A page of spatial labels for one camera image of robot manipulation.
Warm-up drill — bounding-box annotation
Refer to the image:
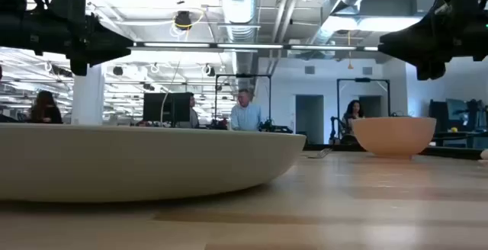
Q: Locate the distant black equipment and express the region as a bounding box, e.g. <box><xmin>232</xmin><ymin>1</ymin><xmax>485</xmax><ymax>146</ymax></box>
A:
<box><xmin>258</xmin><ymin>119</ymin><xmax>294</xmax><ymax>134</ymax></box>

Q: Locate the dark monitor workstation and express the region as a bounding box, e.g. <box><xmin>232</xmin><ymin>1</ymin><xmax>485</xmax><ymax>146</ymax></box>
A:
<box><xmin>428</xmin><ymin>98</ymin><xmax>488</xmax><ymax>149</ymax></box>

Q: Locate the cream shallow plate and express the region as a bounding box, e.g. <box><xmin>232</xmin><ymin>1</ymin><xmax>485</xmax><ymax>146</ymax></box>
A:
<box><xmin>0</xmin><ymin>122</ymin><xmax>307</xmax><ymax>204</ymax></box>

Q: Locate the long linear ceiling light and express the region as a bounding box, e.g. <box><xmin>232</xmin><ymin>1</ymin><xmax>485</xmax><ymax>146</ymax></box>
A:
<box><xmin>128</xmin><ymin>41</ymin><xmax>380</xmax><ymax>53</ymax></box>

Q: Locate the yellow hanging cord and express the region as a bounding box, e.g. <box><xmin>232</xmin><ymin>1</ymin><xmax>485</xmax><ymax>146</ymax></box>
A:
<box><xmin>346</xmin><ymin>30</ymin><xmax>355</xmax><ymax>71</ymax></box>

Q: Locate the grey door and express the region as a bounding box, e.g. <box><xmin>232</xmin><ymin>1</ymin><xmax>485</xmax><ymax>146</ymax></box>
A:
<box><xmin>294</xmin><ymin>94</ymin><xmax>326</xmax><ymax>146</ymax></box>
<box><xmin>358</xmin><ymin>95</ymin><xmax>383</xmax><ymax>119</ymax></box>

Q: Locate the white column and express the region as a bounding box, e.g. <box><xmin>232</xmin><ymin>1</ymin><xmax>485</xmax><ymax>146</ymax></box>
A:
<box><xmin>69</xmin><ymin>63</ymin><xmax>107</xmax><ymax>126</ymax></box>

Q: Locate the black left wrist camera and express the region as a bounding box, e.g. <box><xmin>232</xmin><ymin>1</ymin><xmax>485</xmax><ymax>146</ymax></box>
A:
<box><xmin>49</xmin><ymin>0</ymin><xmax>87</xmax><ymax>23</ymax></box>

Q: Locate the peach bowl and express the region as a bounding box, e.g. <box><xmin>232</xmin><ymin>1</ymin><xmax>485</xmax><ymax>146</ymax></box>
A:
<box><xmin>350</xmin><ymin>116</ymin><xmax>438</xmax><ymax>159</ymax></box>

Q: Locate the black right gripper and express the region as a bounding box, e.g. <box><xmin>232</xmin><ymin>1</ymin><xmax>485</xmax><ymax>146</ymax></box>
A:
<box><xmin>377</xmin><ymin>0</ymin><xmax>474</xmax><ymax>82</ymax></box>

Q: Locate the silver fork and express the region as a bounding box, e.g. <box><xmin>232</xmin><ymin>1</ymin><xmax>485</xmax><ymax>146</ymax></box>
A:
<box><xmin>307</xmin><ymin>147</ymin><xmax>334</xmax><ymax>160</ymax></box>

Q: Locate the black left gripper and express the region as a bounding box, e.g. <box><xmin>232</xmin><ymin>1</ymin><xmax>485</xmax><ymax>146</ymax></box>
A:
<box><xmin>36</xmin><ymin>11</ymin><xmax>134</xmax><ymax>76</ymax></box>

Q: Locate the silver ribbed ceiling duct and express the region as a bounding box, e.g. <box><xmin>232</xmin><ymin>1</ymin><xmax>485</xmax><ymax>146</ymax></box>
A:
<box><xmin>217</xmin><ymin>0</ymin><xmax>261</xmax><ymax>76</ymax></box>

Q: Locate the black rig frame stand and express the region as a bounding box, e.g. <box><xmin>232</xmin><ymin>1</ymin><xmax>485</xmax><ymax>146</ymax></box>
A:
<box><xmin>335</xmin><ymin>77</ymin><xmax>391</xmax><ymax>141</ymax></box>
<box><xmin>213</xmin><ymin>72</ymin><xmax>273</xmax><ymax>130</ymax></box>

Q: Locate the black computer monitor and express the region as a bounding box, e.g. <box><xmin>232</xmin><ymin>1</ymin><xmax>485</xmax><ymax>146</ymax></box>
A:
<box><xmin>143</xmin><ymin>92</ymin><xmax>172</xmax><ymax>123</ymax></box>
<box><xmin>170</xmin><ymin>92</ymin><xmax>192</xmax><ymax>124</ymax></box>

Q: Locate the black ceiling camera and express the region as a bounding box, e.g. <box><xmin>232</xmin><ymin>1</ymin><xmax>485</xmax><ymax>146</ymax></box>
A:
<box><xmin>174</xmin><ymin>10</ymin><xmax>194</xmax><ymax>31</ymax></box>

